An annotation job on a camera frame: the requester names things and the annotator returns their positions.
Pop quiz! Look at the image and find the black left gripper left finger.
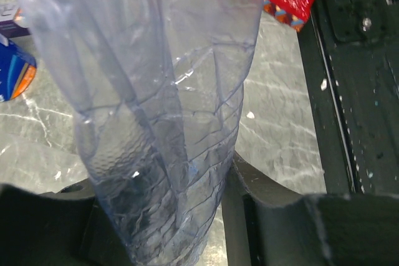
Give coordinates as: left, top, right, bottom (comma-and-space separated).
1, 179, 131, 265

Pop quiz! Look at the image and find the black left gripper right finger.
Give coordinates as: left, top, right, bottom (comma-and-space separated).
223, 154, 398, 265

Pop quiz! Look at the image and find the clear plastic bottle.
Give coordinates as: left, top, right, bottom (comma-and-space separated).
18, 0, 263, 265

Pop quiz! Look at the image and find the toilet paper roll blue wrapper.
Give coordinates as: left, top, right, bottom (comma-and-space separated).
0, 35, 37, 102

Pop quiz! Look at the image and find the silver toothpaste box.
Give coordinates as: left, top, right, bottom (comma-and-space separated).
1, 2, 31, 39

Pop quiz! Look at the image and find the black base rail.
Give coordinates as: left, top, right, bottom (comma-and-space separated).
298, 0, 398, 194

